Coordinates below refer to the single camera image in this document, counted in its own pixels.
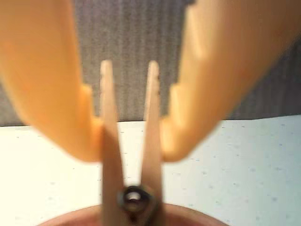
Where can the wooden clothespin with metal spring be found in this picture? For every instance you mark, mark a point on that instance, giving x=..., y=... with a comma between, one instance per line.
x=110, y=153

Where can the round brown wooden bowl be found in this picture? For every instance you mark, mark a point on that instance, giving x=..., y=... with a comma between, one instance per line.
x=188, y=216

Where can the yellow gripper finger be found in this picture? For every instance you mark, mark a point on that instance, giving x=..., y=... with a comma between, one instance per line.
x=47, y=82
x=223, y=70

